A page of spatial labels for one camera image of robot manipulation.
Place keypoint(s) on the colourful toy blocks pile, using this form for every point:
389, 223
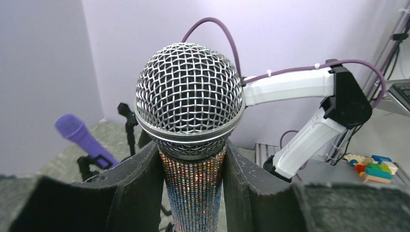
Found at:
372, 169

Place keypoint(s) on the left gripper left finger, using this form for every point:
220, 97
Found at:
126, 198

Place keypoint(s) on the black round-base mic stand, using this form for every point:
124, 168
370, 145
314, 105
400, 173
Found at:
84, 163

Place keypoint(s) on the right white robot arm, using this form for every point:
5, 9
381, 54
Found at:
344, 106

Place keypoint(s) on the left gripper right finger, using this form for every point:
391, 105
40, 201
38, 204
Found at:
256, 201

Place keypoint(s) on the purple microphone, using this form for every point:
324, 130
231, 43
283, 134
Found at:
73, 129

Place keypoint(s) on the glitter silver microphone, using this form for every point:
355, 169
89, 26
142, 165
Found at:
189, 100

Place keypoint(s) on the aluminium frame rail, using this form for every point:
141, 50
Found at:
263, 152

